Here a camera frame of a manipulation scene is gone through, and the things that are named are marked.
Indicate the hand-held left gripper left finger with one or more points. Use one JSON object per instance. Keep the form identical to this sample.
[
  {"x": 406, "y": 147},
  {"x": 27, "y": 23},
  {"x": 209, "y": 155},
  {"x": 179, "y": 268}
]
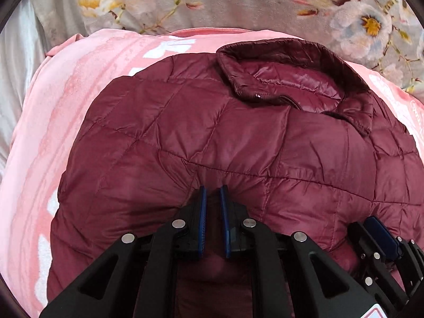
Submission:
[{"x": 202, "y": 225}]

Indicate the white satin cloth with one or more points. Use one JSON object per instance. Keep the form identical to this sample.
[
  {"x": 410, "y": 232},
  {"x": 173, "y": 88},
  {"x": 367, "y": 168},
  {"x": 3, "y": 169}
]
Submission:
[{"x": 16, "y": 73}]

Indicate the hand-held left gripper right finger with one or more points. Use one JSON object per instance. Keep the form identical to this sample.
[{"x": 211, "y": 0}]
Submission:
[{"x": 225, "y": 225}]

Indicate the grey floral blanket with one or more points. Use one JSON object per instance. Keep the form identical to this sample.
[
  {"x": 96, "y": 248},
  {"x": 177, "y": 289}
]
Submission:
[{"x": 232, "y": 0}]

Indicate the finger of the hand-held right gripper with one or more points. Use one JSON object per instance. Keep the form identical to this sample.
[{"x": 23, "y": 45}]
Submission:
[
  {"x": 369, "y": 261},
  {"x": 384, "y": 238}
]

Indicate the maroon quilted puffer jacket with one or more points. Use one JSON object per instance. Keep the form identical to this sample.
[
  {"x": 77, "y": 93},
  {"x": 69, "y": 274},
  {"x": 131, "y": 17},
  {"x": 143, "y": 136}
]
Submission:
[{"x": 198, "y": 132}]

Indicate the pink plush blanket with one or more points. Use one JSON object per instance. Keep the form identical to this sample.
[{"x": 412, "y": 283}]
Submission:
[{"x": 49, "y": 122}]

